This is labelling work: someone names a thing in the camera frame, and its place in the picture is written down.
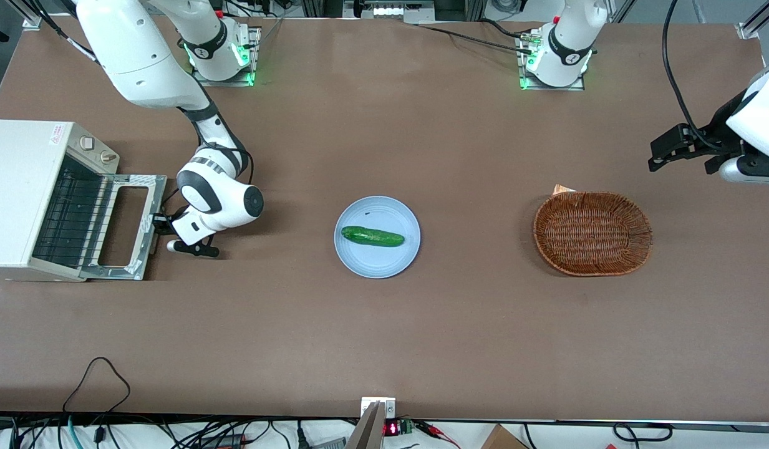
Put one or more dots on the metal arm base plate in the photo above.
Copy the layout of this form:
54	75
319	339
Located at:
546	88
222	83

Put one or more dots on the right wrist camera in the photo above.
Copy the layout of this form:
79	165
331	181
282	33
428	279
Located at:
197	249

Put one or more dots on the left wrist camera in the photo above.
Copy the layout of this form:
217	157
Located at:
733	171

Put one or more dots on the red print oven sticker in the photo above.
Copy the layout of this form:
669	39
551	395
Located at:
58	133

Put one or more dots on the brown wicker basket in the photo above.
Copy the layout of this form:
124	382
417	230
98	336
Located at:
593	234

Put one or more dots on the white lit equipment box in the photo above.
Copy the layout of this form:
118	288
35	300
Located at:
396	10

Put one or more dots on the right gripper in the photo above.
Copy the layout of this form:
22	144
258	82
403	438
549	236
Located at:
166	222

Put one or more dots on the cream oven knob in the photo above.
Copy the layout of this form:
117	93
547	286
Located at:
110	161
87	143

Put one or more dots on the white toaster oven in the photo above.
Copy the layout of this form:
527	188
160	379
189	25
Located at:
16	187

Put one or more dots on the grey box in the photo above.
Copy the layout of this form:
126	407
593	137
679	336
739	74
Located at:
331	444

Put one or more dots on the aluminium frame profile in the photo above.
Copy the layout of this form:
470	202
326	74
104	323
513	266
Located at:
749	28
29	24

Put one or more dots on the green cucumber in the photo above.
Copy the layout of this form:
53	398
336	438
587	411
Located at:
372	236

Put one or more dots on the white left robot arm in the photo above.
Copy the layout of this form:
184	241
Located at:
571	37

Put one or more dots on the light blue plate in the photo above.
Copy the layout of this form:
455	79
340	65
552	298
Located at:
384	262

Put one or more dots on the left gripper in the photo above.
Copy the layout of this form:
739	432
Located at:
718	133

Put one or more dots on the brown cardboard box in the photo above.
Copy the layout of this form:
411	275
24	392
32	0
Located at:
502	439

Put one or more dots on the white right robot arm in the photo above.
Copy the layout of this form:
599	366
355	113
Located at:
135	50

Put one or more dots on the red digit display module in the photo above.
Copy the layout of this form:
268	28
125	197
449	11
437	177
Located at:
391	428

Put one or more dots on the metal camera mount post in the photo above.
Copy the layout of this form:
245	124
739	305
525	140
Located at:
368	430

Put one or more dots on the metal glass oven door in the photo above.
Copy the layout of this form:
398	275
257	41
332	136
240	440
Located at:
116	181

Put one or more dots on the orange paper tag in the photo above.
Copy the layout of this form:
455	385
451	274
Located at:
562	189

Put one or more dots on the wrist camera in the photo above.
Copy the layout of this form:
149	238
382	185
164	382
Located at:
197	249
733	171

